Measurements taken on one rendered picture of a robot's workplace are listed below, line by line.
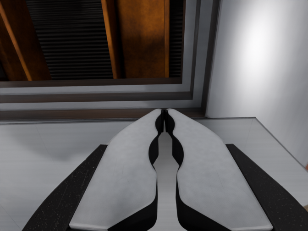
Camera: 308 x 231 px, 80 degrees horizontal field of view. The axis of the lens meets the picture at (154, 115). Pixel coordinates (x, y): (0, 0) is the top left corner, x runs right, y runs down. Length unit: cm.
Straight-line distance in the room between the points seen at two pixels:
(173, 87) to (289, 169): 12
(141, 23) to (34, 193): 25
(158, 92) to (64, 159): 10
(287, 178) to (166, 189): 11
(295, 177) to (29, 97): 24
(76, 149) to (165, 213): 12
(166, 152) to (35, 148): 11
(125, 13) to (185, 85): 17
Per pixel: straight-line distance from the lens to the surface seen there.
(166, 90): 16
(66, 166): 19
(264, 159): 18
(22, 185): 23
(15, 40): 32
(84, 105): 16
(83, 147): 16
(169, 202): 21
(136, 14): 30
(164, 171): 17
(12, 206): 27
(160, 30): 30
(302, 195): 24
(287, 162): 19
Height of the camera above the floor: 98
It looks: 58 degrees down
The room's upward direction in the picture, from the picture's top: 177 degrees counter-clockwise
